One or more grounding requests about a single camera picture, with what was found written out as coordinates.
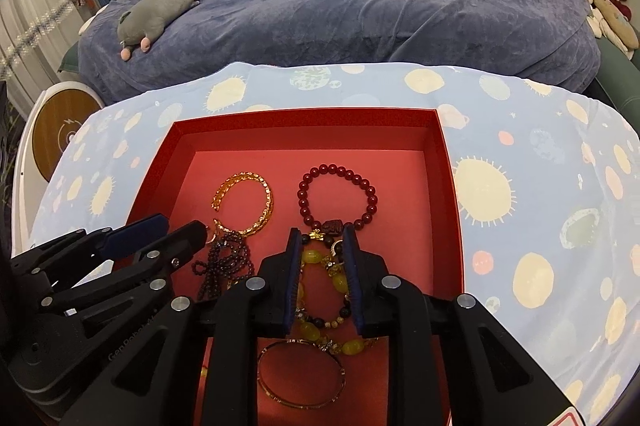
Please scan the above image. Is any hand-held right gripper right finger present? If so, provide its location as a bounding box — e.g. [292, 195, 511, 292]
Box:
[342, 226, 576, 426]

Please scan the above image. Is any dark red bead bracelet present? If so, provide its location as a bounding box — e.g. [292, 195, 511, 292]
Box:
[297, 162, 378, 238]

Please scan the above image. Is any purple bead necklace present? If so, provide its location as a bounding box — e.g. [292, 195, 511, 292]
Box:
[194, 226, 258, 302]

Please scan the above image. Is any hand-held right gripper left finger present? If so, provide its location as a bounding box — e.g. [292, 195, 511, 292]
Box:
[60, 227, 303, 426]

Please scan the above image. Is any yellow bead bracelet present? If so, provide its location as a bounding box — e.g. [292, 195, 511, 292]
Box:
[292, 246, 381, 356]

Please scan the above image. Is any white cushion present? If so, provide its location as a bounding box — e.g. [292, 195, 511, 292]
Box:
[79, 3, 108, 37]

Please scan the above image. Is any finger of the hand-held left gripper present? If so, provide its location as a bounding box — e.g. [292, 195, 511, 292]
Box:
[42, 220, 209, 338]
[10, 214, 169, 293]

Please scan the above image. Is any gold bracelet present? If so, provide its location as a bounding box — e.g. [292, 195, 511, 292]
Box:
[210, 172, 275, 237]

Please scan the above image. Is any blue-grey blanket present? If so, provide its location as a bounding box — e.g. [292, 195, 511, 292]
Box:
[77, 0, 601, 104]

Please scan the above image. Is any grey plush toy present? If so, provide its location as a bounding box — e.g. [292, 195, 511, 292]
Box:
[117, 0, 201, 61]

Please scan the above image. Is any beige plush toy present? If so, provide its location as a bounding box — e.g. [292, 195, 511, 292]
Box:
[580, 0, 640, 59]

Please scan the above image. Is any light blue spotted tablecloth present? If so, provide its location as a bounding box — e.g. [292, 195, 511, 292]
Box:
[30, 61, 640, 426]

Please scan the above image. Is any round white wooden-top device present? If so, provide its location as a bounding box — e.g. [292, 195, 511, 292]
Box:
[12, 81, 106, 252]

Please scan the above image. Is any thin rose gold bangle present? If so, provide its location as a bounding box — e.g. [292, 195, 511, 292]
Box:
[257, 338, 347, 408]

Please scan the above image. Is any red shallow box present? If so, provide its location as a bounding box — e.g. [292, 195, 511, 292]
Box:
[125, 107, 468, 426]

